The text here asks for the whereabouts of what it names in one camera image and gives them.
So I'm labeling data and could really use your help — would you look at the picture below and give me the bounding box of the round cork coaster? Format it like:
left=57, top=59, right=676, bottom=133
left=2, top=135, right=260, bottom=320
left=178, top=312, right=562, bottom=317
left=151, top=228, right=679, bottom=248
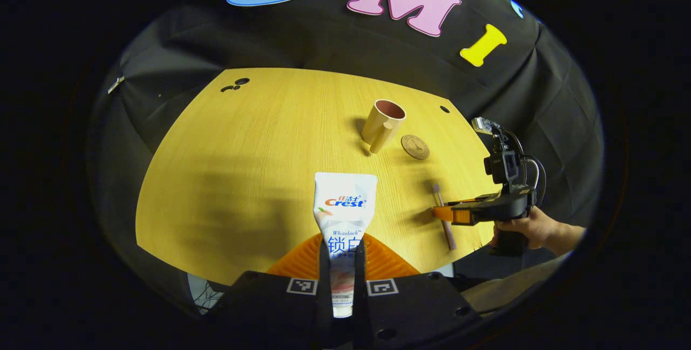
left=401, top=134, right=431, bottom=160

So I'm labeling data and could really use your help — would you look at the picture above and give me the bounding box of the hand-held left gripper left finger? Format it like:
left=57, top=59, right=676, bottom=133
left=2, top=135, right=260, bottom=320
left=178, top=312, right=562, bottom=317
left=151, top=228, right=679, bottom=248
left=208, top=233, right=338, bottom=350

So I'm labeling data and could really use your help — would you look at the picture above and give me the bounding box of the white toothbrush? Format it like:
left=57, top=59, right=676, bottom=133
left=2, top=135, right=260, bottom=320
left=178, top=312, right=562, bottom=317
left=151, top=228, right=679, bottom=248
left=432, top=183, right=457, bottom=251

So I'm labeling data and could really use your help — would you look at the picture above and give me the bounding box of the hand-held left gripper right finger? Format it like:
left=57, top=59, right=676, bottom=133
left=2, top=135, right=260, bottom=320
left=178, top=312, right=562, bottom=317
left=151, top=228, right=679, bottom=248
left=354, top=233, right=484, bottom=349

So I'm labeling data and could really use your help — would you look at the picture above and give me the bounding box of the wooden desktop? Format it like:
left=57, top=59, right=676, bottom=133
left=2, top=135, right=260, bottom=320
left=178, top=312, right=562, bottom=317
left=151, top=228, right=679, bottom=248
left=135, top=68, right=497, bottom=286

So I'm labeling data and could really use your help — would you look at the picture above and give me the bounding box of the black backdrop cloth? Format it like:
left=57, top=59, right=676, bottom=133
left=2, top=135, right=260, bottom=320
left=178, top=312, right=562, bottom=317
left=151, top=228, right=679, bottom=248
left=89, top=0, right=604, bottom=307

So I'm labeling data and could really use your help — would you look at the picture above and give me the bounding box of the white toothpaste tube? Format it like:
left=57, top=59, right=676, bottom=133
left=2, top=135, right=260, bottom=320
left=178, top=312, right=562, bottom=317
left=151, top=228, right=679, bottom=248
left=313, top=172, right=378, bottom=318

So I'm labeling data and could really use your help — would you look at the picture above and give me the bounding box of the beige cup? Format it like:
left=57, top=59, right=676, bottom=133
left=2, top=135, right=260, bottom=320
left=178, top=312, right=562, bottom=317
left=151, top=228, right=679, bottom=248
left=361, top=99, right=407, bottom=155

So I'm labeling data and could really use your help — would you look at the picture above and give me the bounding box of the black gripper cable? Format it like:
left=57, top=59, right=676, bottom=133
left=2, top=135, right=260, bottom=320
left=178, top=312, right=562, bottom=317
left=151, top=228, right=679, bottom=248
left=507, top=129, right=547, bottom=195

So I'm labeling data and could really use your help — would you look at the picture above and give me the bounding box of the person's beige clothing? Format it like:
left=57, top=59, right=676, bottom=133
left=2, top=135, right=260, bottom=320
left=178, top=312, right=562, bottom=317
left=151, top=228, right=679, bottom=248
left=462, top=253, right=573, bottom=315

